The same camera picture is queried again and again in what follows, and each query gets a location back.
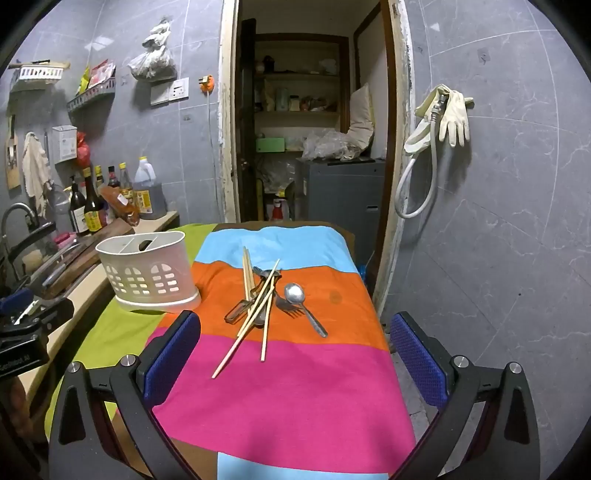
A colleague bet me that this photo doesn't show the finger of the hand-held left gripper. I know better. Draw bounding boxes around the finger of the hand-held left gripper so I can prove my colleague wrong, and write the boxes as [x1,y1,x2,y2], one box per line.
[0,288,75,330]
[8,222,57,282]

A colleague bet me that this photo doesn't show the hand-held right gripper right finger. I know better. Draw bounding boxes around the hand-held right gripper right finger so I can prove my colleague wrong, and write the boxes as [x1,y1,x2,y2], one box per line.
[388,311,541,480]

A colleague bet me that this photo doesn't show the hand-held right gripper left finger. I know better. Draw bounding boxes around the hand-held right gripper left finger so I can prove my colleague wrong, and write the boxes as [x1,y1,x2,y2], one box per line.
[48,310,218,480]

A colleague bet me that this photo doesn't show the thin wooden chopstick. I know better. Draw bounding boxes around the thin wooden chopstick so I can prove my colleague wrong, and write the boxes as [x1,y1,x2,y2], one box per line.
[237,272,279,339]
[261,276,276,362]
[212,259,281,380]

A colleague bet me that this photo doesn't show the dark handled metal utensil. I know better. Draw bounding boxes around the dark handled metal utensil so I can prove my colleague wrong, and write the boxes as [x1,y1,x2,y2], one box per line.
[225,299,253,325]

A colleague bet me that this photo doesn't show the small metal utensil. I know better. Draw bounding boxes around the small metal utensil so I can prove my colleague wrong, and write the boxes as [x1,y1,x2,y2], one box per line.
[253,267,279,326]

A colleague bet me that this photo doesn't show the white plastic utensil caddy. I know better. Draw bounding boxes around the white plastic utensil caddy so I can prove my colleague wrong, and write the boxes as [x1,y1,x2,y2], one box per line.
[95,231,202,315]

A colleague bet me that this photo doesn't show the metal fork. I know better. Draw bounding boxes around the metal fork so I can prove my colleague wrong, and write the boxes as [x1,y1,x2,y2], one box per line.
[259,270,304,319]

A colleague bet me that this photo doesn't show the metal spoon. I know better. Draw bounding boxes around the metal spoon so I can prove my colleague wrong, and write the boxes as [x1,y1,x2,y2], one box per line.
[283,282,329,339]

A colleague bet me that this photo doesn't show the metal faucet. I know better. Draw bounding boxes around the metal faucet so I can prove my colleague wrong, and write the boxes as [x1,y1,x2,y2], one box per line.
[0,202,40,241]

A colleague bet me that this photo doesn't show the steel cleaver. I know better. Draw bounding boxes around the steel cleaver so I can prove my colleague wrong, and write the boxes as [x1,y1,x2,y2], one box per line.
[28,240,100,296]

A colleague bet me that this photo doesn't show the metal strainer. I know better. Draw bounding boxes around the metal strainer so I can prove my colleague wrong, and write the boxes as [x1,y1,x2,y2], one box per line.
[44,182,70,215]

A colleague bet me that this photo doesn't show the dark bottle white label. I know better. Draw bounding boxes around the dark bottle white label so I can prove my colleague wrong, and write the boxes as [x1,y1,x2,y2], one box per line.
[68,174,89,237]

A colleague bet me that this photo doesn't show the green cloth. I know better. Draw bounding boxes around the green cloth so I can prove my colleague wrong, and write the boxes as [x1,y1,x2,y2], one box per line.
[44,223,218,444]

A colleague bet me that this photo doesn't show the wooden cutting board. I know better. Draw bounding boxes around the wooden cutting board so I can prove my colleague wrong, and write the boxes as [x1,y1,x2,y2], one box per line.
[28,217,134,298]

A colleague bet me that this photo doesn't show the dark bottle yellow label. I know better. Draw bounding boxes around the dark bottle yellow label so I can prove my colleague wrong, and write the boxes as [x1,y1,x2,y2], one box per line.
[83,167,106,233]

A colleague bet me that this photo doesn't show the white hanging towel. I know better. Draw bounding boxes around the white hanging towel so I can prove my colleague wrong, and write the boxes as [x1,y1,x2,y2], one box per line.
[22,132,51,199]

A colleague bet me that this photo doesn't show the wooden hanging board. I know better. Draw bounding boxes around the wooden hanging board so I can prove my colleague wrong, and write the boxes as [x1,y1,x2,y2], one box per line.
[4,115,21,190]

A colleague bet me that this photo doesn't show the orange sauce packet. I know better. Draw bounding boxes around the orange sauce packet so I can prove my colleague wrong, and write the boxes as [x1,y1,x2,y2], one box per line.
[98,185,140,228]

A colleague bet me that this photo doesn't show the red plastic bag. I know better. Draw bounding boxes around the red plastic bag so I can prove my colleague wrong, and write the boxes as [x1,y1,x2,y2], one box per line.
[75,131,92,169]

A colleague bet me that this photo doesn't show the clear bottle yellow cap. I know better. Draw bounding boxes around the clear bottle yellow cap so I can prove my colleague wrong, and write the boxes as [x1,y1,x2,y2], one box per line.
[119,162,136,206]

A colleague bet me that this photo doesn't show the beige kitchen counter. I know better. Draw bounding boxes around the beige kitchen counter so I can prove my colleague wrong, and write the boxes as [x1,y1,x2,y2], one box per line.
[14,210,181,407]

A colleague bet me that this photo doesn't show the striped colourful cloth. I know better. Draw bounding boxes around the striped colourful cloth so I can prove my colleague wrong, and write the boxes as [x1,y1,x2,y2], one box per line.
[152,224,416,480]

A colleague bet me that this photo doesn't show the large oil jug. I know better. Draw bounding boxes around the large oil jug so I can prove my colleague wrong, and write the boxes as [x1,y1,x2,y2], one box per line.
[133,157,168,220]

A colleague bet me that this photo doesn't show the grey appliance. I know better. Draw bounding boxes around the grey appliance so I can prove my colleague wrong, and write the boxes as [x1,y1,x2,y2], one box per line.
[295,157,386,278]

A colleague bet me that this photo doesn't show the red seasoning packet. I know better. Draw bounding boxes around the red seasoning packet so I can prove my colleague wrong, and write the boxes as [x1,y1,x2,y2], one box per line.
[88,60,116,89]

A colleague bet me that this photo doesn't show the hanging clear plastic bag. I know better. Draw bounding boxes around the hanging clear plastic bag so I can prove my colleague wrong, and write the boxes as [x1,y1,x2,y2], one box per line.
[127,17,178,83]

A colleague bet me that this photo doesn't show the cream rubber glove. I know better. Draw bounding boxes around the cream rubber glove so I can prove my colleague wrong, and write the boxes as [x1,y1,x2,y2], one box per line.
[404,84,451,155]
[438,90,475,148]

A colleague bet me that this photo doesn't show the crumpled clear plastic bags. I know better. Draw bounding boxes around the crumpled clear plastic bags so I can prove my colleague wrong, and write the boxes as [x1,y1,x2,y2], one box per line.
[302,129,363,161]

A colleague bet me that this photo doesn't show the dark wooden door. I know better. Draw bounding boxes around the dark wooden door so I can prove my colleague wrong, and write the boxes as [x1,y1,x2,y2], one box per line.
[235,18,258,222]

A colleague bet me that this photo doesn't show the cream pillow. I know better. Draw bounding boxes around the cream pillow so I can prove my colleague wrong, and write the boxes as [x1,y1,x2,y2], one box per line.
[346,83,375,148]

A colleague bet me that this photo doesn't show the wooden shelf unit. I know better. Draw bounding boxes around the wooden shelf unit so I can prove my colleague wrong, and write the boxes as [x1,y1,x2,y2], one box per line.
[252,34,352,153]

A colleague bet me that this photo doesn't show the white wall box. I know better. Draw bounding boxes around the white wall box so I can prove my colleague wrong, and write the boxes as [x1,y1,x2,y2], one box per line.
[52,124,78,163]

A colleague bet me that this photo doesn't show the grey wall rack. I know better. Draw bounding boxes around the grey wall rack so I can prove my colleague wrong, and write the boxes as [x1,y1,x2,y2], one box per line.
[67,78,116,114]

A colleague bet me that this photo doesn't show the white wall basket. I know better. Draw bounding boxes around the white wall basket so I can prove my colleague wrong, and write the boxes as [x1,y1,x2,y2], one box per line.
[10,62,71,90]

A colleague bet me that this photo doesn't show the white hose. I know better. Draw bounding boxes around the white hose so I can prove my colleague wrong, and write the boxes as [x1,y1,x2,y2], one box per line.
[394,92,447,219]

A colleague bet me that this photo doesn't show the white door frame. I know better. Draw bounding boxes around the white door frame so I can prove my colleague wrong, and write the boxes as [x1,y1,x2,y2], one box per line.
[217,0,414,315]

